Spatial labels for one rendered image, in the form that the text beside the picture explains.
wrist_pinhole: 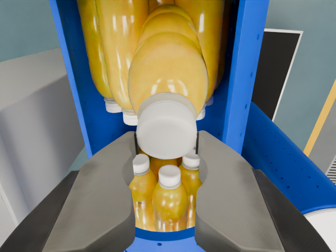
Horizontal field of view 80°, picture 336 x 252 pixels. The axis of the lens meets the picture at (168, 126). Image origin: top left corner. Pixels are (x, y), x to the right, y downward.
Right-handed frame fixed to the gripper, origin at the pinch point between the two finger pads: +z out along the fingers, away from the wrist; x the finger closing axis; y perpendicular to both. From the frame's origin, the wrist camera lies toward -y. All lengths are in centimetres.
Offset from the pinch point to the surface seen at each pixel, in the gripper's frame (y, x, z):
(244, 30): -5.6, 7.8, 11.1
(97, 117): 10.1, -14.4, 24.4
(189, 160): 17.4, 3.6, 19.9
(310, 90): 41, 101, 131
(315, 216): 43, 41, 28
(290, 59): 16, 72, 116
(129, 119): 7.7, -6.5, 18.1
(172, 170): 17.0, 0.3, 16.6
